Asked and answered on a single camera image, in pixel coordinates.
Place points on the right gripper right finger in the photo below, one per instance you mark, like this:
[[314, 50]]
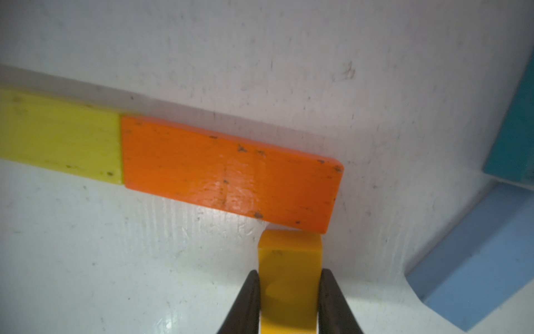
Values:
[[334, 313]]

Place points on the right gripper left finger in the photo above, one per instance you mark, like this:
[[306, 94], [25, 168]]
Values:
[[243, 317]]

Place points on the yellow-orange block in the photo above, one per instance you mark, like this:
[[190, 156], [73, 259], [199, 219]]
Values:
[[290, 264]]

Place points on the orange block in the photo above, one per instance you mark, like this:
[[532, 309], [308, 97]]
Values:
[[228, 173]]

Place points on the light blue block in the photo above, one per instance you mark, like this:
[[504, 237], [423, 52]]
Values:
[[482, 262]]

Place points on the teal block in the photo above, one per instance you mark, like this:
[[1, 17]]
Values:
[[511, 156]]

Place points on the yellow-green long block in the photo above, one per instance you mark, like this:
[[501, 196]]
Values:
[[61, 135]]

